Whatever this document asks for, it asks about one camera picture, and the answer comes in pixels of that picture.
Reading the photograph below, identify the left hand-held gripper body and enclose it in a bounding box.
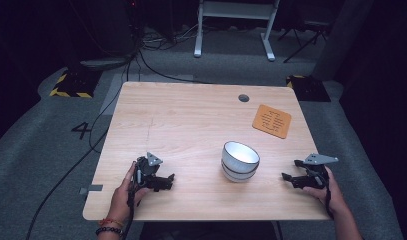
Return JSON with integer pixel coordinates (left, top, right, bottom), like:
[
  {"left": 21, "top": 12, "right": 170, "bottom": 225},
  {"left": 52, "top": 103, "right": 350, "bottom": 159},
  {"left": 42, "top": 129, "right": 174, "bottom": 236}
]
[{"left": 132, "top": 151, "right": 165, "bottom": 193}]

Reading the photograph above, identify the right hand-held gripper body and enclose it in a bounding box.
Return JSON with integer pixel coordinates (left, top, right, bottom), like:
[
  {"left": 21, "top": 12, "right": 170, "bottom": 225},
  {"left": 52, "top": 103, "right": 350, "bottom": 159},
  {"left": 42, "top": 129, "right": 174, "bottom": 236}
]
[{"left": 300, "top": 152, "right": 339, "bottom": 190}]

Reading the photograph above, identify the white ribbed bowl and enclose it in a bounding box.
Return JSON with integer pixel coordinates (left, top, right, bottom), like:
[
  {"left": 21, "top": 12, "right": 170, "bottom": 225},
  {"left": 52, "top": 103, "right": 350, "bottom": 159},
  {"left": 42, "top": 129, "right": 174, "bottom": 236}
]
[
  {"left": 221, "top": 162, "right": 259, "bottom": 184},
  {"left": 221, "top": 140, "right": 261, "bottom": 175}
]

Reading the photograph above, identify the person's right hand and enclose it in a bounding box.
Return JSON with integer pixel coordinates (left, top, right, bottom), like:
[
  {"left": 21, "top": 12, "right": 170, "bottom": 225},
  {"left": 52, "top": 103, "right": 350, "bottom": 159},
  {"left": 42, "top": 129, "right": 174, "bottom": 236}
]
[{"left": 302, "top": 166, "right": 349, "bottom": 215}]

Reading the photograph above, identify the person's left hand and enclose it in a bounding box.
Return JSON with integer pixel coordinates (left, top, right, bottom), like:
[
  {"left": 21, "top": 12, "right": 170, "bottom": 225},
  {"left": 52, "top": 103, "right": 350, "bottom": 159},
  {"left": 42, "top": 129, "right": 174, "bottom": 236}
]
[{"left": 106, "top": 161, "right": 151, "bottom": 224}]

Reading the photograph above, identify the orange square coaster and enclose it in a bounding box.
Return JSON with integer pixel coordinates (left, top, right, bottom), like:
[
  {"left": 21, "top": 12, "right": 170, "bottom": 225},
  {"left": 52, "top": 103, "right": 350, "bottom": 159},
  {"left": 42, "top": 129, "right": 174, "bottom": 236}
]
[{"left": 251, "top": 104, "right": 293, "bottom": 140}]

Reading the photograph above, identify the grey tape strip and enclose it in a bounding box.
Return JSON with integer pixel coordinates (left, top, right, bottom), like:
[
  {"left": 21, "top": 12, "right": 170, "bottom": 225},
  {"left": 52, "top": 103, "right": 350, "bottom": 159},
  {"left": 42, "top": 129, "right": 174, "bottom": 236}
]
[{"left": 79, "top": 184, "right": 104, "bottom": 196}]

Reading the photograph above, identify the black tripod stand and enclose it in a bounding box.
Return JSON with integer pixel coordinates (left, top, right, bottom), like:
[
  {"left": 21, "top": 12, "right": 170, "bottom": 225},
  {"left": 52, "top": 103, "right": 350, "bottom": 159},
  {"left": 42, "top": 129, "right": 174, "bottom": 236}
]
[{"left": 277, "top": 20, "right": 332, "bottom": 64}]

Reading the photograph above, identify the grey curtain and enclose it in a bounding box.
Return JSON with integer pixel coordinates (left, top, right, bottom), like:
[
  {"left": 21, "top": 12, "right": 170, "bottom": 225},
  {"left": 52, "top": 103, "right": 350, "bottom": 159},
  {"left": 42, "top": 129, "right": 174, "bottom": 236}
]
[{"left": 311, "top": 0, "right": 375, "bottom": 82}]

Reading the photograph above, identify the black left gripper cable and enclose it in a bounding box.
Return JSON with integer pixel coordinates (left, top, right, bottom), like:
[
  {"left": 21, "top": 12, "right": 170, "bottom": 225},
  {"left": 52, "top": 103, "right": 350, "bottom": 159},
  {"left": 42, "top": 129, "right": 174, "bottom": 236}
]
[{"left": 121, "top": 161, "right": 140, "bottom": 240}]

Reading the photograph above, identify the red string bracelet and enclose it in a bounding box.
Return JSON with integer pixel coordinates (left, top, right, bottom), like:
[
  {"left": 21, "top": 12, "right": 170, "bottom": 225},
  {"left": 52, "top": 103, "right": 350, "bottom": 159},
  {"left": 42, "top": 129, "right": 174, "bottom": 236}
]
[{"left": 98, "top": 217, "right": 125, "bottom": 229}]

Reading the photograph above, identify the long black floor cable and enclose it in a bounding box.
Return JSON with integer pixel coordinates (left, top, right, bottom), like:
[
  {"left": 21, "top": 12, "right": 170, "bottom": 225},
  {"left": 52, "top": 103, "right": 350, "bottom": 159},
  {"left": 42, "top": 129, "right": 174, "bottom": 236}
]
[{"left": 24, "top": 49, "right": 132, "bottom": 240}]

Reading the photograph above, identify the black bead bracelet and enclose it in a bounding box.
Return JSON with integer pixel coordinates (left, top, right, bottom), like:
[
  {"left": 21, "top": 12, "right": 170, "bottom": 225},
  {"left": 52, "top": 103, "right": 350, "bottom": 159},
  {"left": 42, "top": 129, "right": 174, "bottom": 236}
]
[{"left": 95, "top": 226, "right": 124, "bottom": 237}]

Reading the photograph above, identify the black yellow striped base plate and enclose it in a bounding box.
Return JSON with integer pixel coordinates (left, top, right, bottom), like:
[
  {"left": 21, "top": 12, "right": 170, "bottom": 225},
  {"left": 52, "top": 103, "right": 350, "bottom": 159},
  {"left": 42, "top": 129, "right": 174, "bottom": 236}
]
[
  {"left": 49, "top": 68, "right": 103, "bottom": 99},
  {"left": 285, "top": 74, "right": 332, "bottom": 103}
]

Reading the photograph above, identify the bundle of floor cables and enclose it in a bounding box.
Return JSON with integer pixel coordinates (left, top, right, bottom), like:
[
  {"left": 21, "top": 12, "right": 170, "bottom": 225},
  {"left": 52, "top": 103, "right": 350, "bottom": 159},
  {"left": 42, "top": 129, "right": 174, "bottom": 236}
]
[{"left": 137, "top": 23, "right": 205, "bottom": 84}]

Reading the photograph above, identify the white metal desk frame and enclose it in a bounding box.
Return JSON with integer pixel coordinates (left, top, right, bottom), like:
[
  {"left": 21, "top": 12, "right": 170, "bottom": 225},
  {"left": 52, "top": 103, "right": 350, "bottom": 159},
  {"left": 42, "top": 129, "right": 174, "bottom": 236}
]
[{"left": 193, "top": 0, "right": 281, "bottom": 62}]

